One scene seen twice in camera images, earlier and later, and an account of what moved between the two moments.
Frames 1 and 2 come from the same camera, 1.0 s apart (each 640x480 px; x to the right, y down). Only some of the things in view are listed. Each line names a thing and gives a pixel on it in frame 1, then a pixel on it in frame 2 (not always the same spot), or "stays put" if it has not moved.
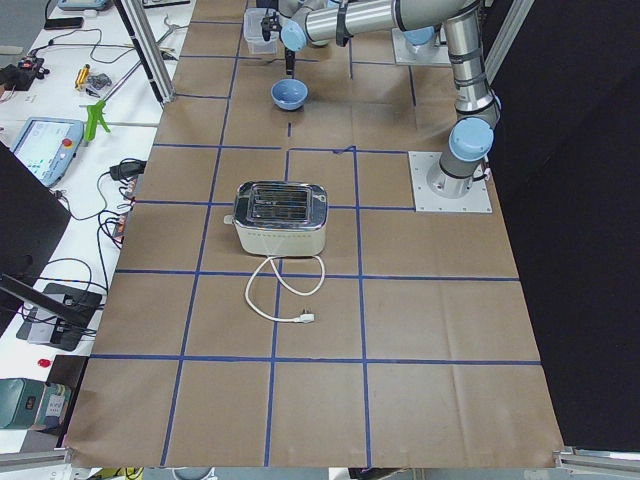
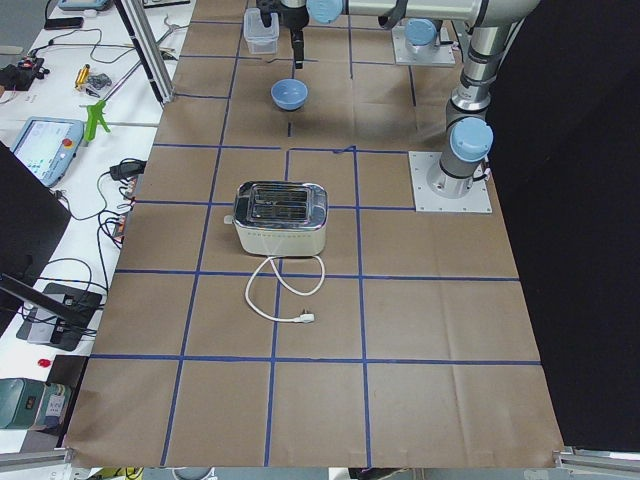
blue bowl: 289,94 stays put
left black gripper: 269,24 to 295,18
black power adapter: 128,169 stays put
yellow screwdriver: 83,75 stays put
